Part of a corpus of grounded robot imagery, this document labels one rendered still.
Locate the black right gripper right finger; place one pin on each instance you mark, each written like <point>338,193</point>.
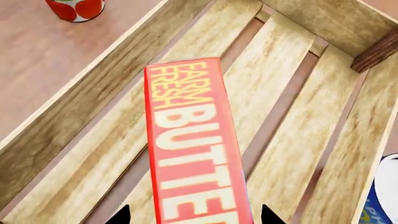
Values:
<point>269,216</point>

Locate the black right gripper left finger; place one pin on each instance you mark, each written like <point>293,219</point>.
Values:
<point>122,217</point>

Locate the red butter box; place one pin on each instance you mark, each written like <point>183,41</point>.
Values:
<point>189,140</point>

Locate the light wooden slatted crate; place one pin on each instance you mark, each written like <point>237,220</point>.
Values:
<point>93,130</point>

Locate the blue and white can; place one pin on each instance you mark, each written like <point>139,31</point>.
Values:
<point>381,196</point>

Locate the red and white tomato can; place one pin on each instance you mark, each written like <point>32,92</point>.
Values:
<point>76,9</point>

